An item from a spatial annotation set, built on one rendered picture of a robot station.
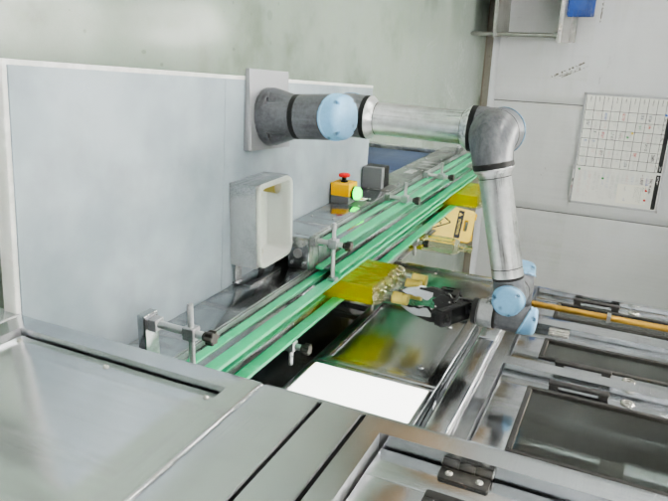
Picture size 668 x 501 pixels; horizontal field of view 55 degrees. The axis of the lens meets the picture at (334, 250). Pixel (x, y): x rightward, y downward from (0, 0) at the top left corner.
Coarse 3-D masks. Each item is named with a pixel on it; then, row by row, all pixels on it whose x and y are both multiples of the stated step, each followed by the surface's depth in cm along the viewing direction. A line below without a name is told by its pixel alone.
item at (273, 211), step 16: (288, 176) 172; (256, 192) 162; (288, 192) 175; (256, 208) 161; (272, 208) 178; (288, 208) 176; (256, 224) 164; (272, 224) 180; (288, 224) 178; (272, 240) 181; (288, 240) 179; (272, 256) 173
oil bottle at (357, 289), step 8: (344, 280) 184; (352, 280) 185; (360, 280) 185; (368, 280) 185; (336, 288) 186; (344, 288) 184; (352, 288) 183; (360, 288) 182; (368, 288) 181; (376, 288) 180; (384, 288) 182; (336, 296) 186; (344, 296) 185; (352, 296) 184; (360, 296) 183; (368, 296) 182; (376, 296) 181; (376, 304) 182
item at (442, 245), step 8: (424, 240) 264; (432, 240) 262; (440, 240) 261; (448, 240) 261; (456, 240) 262; (424, 248) 265; (432, 248) 263; (440, 248) 262; (448, 248) 260; (456, 248) 259; (464, 248) 259; (472, 248) 260
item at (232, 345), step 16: (432, 208) 262; (368, 256) 202; (320, 272) 187; (304, 288) 176; (320, 288) 175; (272, 304) 164; (288, 304) 165; (304, 304) 165; (256, 320) 155; (272, 320) 155; (224, 336) 146; (240, 336) 147; (256, 336) 146; (208, 352) 139; (224, 352) 139; (240, 352) 139
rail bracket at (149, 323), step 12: (144, 312) 126; (156, 312) 128; (192, 312) 121; (144, 324) 125; (156, 324) 125; (168, 324) 124; (192, 324) 122; (144, 336) 126; (156, 336) 129; (192, 336) 121; (204, 336) 121; (216, 336) 121; (144, 348) 127; (156, 348) 129; (192, 348) 123; (192, 360) 124
